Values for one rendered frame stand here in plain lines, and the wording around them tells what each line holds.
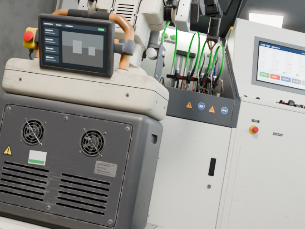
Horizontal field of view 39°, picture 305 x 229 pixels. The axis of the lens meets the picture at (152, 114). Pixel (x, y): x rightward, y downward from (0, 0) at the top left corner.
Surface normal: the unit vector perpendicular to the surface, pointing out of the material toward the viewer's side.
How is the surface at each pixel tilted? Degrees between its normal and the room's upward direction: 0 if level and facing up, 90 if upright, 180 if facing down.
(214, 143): 90
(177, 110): 90
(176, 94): 90
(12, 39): 90
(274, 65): 76
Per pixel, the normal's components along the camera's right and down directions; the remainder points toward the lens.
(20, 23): 0.95, 0.15
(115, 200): -0.24, -0.12
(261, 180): 0.15, -0.06
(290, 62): 0.18, -0.29
